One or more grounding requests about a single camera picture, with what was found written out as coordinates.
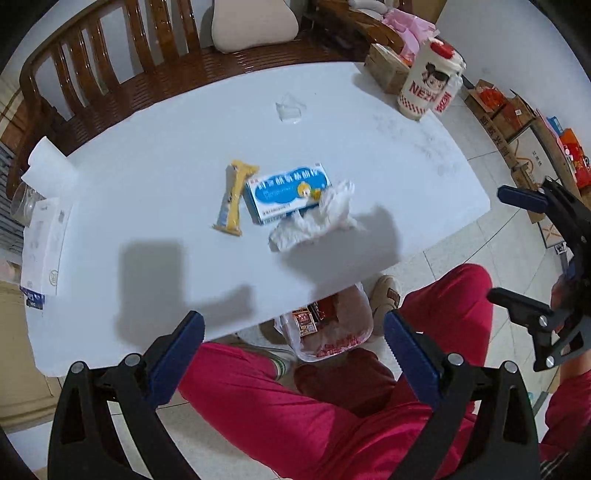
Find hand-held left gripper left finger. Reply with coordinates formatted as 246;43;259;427
47;311;206;480

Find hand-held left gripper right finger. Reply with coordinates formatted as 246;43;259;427
383;308;541;480

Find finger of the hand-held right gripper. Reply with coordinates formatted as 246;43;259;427
498;176;585;259
488;287;585;372

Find white red plastic bag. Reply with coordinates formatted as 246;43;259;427
273;284;374;361

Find colourful printed box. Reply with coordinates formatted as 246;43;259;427
292;309;320;336

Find white tissue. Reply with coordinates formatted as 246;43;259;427
269;180;365;252

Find yellow snack wrapper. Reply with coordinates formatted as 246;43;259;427
212;160;260;237

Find blue white medicine box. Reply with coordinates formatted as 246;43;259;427
245;162;334;225

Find plain cardboard floor box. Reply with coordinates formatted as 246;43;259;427
510;159;561;224

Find beige slipper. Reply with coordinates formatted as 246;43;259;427
370;275;402;324

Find cardboard box with colourful packets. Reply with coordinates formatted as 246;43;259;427
531;108;591;190

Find white green striped sock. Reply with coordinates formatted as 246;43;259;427
272;354;297;380

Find red pants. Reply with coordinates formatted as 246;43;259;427
178;264;541;480

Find cartoon print drink bottle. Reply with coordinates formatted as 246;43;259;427
398;38;465;121

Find small blue packet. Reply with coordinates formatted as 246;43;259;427
20;286;47;310

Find long white box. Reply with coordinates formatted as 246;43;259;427
20;198;72;296

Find brown cardboard box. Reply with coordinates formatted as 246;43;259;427
365;42;411;94

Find glass jar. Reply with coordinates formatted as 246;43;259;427
10;182;44;227

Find white paper roll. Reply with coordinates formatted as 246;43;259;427
21;136;79;199

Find grey radiator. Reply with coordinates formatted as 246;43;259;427
0;143;24;250

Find clear plastic wrapper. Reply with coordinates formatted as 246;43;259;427
276;92;308;124

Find wooden armchair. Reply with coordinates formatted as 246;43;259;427
309;0;416;51

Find wooden slatted bench sofa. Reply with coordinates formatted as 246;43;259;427
7;0;370;199

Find beige cushion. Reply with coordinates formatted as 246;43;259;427
199;0;301;53

